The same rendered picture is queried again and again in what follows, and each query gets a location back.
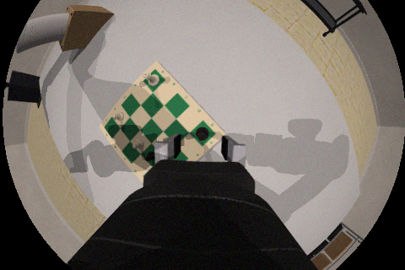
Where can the white pawn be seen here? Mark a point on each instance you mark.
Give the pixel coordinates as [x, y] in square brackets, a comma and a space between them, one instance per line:
[118, 116]
[138, 144]

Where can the green and cream chessboard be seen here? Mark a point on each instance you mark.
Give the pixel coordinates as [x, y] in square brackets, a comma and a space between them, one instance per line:
[154, 113]

